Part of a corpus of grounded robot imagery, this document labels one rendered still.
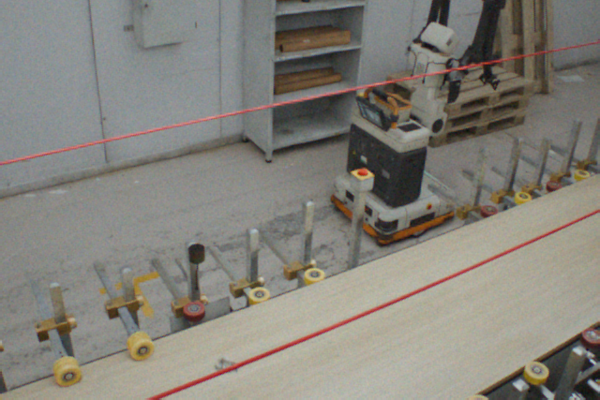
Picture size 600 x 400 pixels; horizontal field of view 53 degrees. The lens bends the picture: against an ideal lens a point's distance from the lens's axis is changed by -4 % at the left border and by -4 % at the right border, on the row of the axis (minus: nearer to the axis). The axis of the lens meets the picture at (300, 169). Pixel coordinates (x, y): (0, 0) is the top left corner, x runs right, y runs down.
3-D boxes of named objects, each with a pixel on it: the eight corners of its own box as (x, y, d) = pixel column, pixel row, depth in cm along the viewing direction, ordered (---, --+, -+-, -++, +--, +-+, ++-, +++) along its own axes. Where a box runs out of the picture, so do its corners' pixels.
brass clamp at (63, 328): (36, 333, 211) (33, 321, 208) (73, 320, 217) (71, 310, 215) (39, 344, 206) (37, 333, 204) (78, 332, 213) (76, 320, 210)
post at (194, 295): (191, 336, 250) (184, 240, 227) (199, 333, 252) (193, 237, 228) (194, 342, 247) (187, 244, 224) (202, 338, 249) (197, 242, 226)
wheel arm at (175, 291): (151, 265, 263) (150, 258, 260) (158, 263, 264) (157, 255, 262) (193, 330, 231) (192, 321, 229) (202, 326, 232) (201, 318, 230)
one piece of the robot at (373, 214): (376, 223, 412) (377, 213, 408) (339, 194, 442) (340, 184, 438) (379, 222, 413) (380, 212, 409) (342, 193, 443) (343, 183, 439)
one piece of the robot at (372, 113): (393, 141, 394) (384, 114, 379) (359, 120, 420) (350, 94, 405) (406, 131, 397) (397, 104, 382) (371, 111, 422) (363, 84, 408)
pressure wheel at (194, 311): (181, 327, 235) (179, 303, 230) (201, 319, 239) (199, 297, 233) (189, 340, 229) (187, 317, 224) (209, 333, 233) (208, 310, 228)
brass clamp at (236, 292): (228, 291, 252) (228, 281, 249) (258, 281, 258) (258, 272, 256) (235, 300, 247) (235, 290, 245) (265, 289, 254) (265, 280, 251)
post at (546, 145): (523, 213, 347) (543, 136, 323) (528, 211, 349) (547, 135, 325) (529, 215, 344) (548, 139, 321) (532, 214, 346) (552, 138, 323)
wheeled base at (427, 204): (382, 248, 413) (386, 217, 401) (328, 203, 459) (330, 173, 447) (455, 221, 446) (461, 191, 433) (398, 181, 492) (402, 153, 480)
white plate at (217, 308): (171, 333, 245) (169, 315, 240) (229, 313, 257) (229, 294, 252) (171, 334, 244) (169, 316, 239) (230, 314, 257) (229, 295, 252)
